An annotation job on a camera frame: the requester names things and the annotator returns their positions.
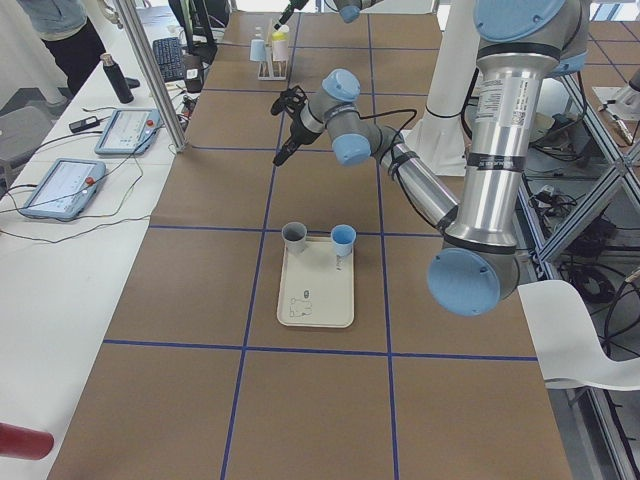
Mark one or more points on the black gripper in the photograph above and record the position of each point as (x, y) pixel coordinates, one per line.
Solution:
(297, 132)

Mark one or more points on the pink plastic cup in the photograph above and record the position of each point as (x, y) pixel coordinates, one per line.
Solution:
(280, 50)

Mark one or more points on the light blue cup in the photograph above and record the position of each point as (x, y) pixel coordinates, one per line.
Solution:
(257, 50)
(343, 237)

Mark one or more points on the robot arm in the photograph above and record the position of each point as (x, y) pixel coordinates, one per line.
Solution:
(349, 10)
(521, 44)

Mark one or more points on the grey plastic cup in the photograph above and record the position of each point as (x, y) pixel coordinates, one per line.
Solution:
(294, 235)

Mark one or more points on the black keyboard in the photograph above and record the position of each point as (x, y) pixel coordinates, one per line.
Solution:
(169, 58)

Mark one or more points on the far teach pendant tablet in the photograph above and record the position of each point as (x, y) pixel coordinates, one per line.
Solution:
(129, 131)

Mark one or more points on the teach pendant tablet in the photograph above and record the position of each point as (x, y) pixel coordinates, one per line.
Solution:
(129, 131)
(66, 189)

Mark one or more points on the black water bottle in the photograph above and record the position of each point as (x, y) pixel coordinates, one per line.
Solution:
(116, 78)

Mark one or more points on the cream plastic tray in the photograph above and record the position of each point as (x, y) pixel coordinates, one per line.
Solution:
(316, 287)

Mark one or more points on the black power adapter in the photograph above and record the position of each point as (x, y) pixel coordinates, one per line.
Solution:
(84, 124)

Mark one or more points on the person in yellow shirt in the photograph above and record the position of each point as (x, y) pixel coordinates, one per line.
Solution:
(67, 32)

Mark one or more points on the near teach pendant tablet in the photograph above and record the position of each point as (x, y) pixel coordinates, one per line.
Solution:
(66, 189)

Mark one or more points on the white plastic chair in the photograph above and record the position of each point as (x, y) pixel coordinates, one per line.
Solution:
(566, 343)

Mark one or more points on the red water bottle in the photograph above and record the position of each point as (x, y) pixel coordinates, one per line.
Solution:
(22, 443)

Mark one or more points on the white wire cup rack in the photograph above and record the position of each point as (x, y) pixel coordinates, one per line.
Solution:
(270, 70)

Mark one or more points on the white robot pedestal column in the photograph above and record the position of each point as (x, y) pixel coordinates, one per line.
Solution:
(438, 138)

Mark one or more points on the aluminium frame post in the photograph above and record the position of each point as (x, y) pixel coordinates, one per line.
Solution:
(143, 52)

